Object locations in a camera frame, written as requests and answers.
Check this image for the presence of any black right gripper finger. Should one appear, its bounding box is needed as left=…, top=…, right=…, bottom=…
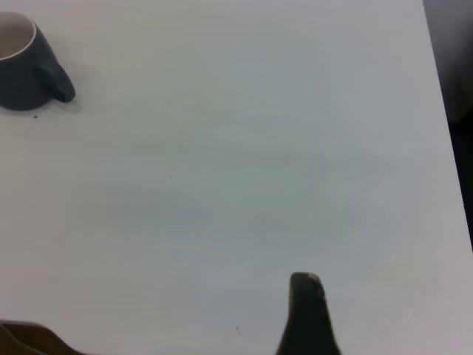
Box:
left=275, top=272, right=343, bottom=355

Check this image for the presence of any dark grey ceramic mug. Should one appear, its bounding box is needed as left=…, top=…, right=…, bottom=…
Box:
left=0, top=10, right=77, bottom=111

